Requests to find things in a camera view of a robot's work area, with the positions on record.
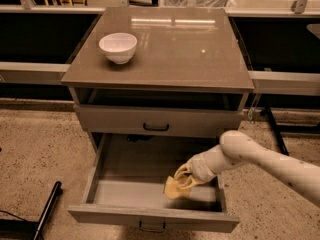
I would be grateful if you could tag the black drawer handle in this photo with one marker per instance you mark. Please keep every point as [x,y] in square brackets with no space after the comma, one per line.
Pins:
[152,227]
[162,128]

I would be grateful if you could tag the black middle drawer handle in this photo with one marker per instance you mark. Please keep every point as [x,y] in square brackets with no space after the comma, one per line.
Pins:
[152,227]

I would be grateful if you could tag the grey metal railing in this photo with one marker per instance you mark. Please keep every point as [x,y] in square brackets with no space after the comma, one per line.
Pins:
[267,82]

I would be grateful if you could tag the grey drawer cabinet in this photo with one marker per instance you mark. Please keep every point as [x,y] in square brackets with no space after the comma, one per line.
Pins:
[186,58]

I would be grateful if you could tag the closed grey top drawer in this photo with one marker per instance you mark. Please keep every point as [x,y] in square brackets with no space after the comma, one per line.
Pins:
[183,122]

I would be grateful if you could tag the black top drawer handle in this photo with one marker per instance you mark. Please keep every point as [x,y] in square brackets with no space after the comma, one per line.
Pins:
[162,128]

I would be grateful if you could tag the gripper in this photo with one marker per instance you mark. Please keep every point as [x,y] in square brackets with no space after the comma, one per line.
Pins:
[199,169]

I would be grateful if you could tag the white ceramic bowl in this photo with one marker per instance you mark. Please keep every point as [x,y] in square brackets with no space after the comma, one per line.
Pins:
[118,48]

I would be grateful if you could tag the black stand leg right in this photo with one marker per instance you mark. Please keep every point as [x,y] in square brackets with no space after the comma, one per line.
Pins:
[277,134]

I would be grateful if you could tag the black stand leg left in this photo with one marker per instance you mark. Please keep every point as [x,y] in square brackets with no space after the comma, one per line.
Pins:
[18,226]

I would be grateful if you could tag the yellow sponge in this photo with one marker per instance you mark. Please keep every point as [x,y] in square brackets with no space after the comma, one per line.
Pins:
[173,189]

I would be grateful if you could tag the open grey middle drawer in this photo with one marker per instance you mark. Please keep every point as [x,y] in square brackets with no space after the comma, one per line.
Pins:
[126,184]

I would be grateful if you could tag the black stand leg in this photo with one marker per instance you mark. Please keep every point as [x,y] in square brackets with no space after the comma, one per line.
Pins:
[277,134]
[18,226]

